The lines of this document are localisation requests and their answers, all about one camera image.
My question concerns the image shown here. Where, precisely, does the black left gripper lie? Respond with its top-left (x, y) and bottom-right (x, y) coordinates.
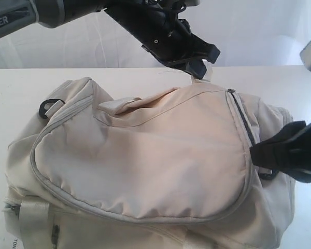
top-left (104, 1), bottom-right (220, 79)

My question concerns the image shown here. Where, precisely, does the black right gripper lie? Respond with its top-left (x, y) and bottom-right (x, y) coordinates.
top-left (250, 121), bottom-right (311, 184)

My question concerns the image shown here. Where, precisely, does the beige fabric duffel bag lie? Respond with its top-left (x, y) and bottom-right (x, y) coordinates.
top-left (3, 78), bottom-right (295, 248)

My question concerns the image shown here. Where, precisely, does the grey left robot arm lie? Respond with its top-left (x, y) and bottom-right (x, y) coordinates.
top-left (0, 0), bottom-right (220, 79)

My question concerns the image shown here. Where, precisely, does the white backdrop curtain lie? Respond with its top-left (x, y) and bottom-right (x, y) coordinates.
top-left (0, 0), bottom-right (311, 69)

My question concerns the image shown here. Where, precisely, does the white paper tag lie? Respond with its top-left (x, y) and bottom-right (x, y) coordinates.
top-left (7, 232), bottom-right (24, 249)

